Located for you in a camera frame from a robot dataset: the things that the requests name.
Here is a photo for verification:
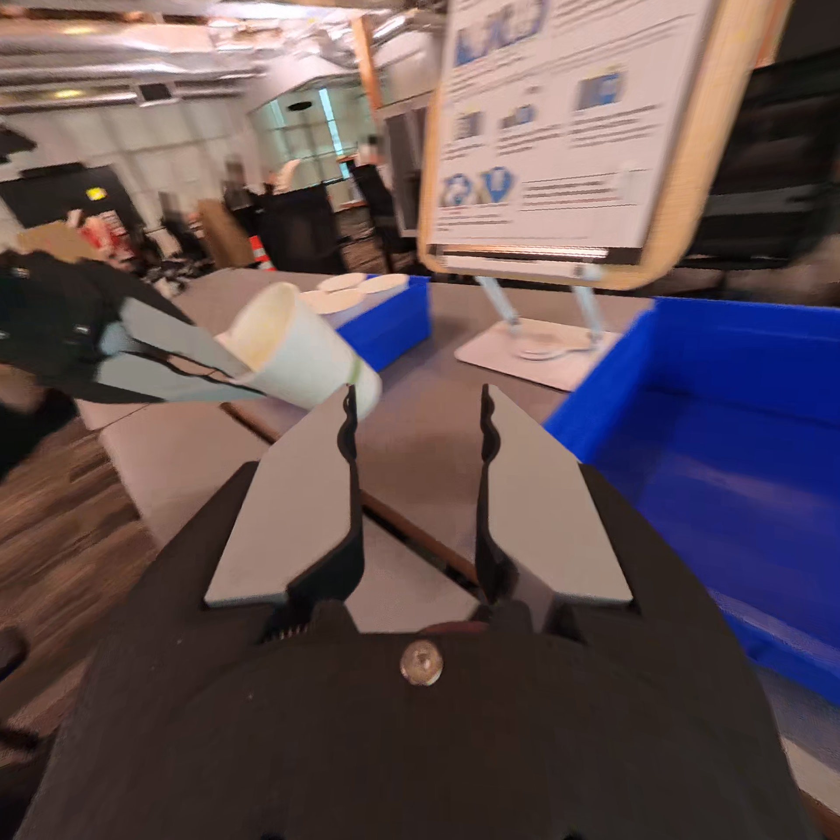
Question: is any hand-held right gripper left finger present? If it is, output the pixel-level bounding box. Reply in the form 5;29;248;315
203;384;366;608

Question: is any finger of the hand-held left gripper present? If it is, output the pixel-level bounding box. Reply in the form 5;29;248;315
95;351;266;404
117;298;255;379

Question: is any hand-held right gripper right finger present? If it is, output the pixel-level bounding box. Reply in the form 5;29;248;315
474;384;635;611

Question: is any blue plastic bin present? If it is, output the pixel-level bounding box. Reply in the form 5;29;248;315
543;297;840;706
314;274;433;372

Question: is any brown cardboard box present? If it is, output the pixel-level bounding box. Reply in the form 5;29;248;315
197;200;253;270

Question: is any black cabinet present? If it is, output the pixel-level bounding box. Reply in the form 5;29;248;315
256;187;345;273

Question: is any white tablet stand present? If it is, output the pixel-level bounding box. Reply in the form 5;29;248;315
436;252;623;393

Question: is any printed instruction sheet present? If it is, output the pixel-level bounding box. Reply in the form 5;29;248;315
433;0;718;250

